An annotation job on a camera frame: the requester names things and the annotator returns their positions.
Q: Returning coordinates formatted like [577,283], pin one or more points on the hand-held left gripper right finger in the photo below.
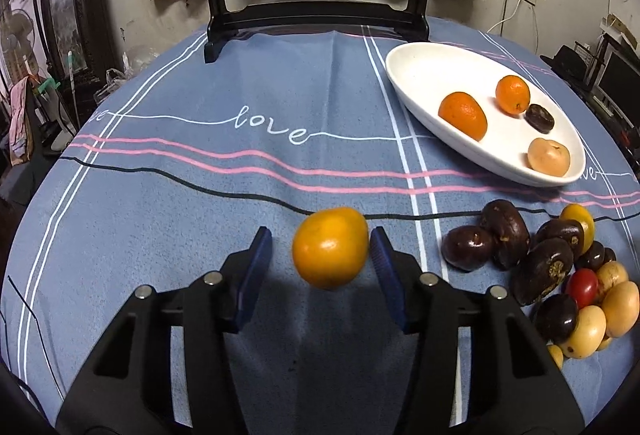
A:
[387,275]

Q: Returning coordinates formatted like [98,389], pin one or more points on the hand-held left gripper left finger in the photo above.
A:
[250,280]

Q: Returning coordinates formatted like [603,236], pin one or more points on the orange-yellow round fruit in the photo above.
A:
[330,247]

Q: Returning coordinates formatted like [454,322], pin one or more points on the small dark purple fruit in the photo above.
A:
[591,257]

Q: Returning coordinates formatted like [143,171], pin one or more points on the white oval plate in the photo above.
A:
[430,70]

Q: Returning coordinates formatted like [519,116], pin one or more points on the blue striped tablecloth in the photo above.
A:
[200,195]

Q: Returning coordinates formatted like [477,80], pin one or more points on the large orange mandarin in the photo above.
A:
[462,116]

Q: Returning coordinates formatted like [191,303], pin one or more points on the large tan round fruit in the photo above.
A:
[548,156]

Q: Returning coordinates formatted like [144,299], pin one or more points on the small dark water chestnut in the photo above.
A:
[539,118]

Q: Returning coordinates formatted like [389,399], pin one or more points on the small orange mandarin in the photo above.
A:
[512,94]

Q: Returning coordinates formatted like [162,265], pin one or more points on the tiny dark fruit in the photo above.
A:
[609,255]

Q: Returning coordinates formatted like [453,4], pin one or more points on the small tan fruit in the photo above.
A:
[604,343]

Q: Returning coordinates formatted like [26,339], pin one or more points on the clear plastic bags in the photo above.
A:
[122,75]

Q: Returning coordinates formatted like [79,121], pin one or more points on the black hat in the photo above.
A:
[567,60]

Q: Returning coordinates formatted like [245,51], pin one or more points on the pink cloth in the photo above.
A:
[20,115]

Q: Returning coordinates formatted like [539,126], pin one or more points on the computer monitor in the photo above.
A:
[620,80]

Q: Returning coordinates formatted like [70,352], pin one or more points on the cardboard box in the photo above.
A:
[620,27]

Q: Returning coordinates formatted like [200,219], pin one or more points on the standing fan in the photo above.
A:
[17,30]

